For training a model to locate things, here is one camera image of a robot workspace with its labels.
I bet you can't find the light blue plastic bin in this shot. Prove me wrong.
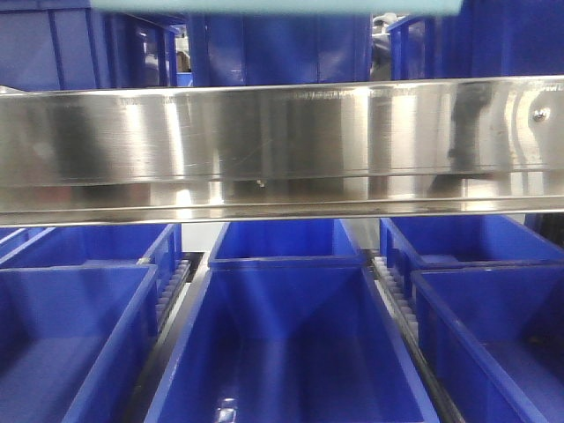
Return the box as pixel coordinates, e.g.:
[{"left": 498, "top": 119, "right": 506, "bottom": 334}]
[{"left": 91, "top": 0, "right": 463, "bottom": 15}]

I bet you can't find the blue bin rear centre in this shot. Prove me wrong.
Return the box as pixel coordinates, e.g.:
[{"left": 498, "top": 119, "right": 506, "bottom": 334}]
[{"left": 208, "top": 219, "right": 365, "bottom": 270}]

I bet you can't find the white roller track left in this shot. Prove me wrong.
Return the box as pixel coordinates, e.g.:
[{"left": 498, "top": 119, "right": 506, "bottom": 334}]
[{"left": 156, "top": 258, "right": 191, "bottom": 331}]

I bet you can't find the white roller track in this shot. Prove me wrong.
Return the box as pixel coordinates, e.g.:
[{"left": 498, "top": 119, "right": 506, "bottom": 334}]
[
  {"left": 372, "top": 256, "right": 419, "bottom": 343},
  {"left": 156, "top": 258, "right": 191, "bottom": 331}
]

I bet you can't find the white roller track right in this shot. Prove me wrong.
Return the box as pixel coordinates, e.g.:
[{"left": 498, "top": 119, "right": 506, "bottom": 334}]
[{"left": 372, "top": 256, "right": 419, "bottom": 343}]

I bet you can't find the blue bin front centre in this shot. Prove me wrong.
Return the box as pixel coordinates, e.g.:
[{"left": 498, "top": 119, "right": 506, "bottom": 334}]
[{"left": 145, "top": 266, "right": 438, "bottom": 422}]

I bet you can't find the blue bin rear right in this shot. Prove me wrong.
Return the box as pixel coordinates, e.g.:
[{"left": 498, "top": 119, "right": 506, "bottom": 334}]
[{"left": 380, "top": 215, "right": 563, "bottom": 302}]

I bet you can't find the blue bin upper centre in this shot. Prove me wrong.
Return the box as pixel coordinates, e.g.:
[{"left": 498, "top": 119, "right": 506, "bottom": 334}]
[{"left": 187, "top": 14, "right": 372, "bottom": 87}]

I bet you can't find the blue bin front left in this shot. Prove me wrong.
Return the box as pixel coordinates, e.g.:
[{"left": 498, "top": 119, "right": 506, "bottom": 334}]
[{"left": 1, "top": 265, "right": 157, "bottom": 422}]

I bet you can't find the blue bin front right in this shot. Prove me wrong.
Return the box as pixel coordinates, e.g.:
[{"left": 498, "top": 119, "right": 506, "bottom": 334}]
[{"left": 412, "top": 265, "right": 563, "bottom": 422}]

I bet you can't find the blue bin rear left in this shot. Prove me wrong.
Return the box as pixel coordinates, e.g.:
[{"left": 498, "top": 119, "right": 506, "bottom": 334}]
[{"left": 1, "top": 224, "right": 182, "bottom": 294}]

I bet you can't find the blue bin upper right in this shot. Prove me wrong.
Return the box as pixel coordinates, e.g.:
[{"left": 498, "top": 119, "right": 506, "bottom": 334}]
[{"left": 388, "top": 1, "right": 563, "bottom": 80}]

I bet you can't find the blue bin upper left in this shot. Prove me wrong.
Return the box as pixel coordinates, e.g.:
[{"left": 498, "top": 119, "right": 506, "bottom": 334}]
[{"left": 1, "top": 1, "right": 177, "bottom": 92}]

